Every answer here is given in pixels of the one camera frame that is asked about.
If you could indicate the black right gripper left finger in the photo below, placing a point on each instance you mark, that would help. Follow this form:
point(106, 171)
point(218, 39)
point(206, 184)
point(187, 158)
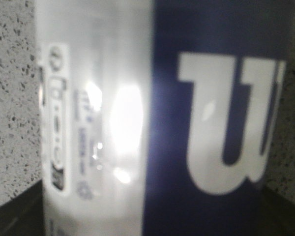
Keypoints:
point(24, 215)

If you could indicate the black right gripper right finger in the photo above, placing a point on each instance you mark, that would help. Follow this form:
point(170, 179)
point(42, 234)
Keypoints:
point(276, 215)

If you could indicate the white blue tennis ball can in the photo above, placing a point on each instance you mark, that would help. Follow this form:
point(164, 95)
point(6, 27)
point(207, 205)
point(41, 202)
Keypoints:
point(157, 115)

